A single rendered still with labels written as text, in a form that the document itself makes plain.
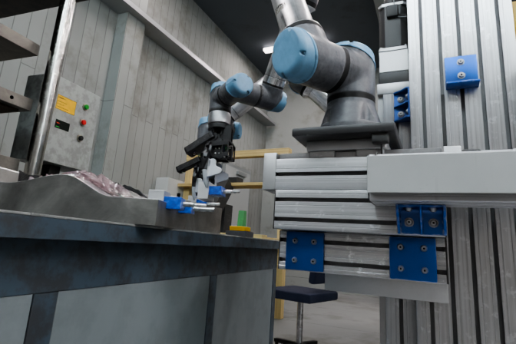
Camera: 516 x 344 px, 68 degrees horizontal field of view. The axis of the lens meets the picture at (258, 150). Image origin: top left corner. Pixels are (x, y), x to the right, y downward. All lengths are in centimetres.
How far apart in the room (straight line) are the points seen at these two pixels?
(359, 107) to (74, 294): 70
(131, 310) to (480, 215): 82
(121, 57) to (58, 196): 388
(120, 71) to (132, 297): 389
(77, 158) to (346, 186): 147
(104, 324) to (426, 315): 71
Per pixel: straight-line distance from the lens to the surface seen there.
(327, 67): 89
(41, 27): 433
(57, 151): 197
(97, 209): 89
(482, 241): 103
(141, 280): 98
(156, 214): 84
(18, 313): 77
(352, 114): 90
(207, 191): 120
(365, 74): 96
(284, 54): 90
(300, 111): 840
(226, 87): 122
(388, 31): 129
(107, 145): 442
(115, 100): 456
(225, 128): 126
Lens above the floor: 78
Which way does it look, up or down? 14 degrees up
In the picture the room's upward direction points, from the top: 4 degrees clockwise
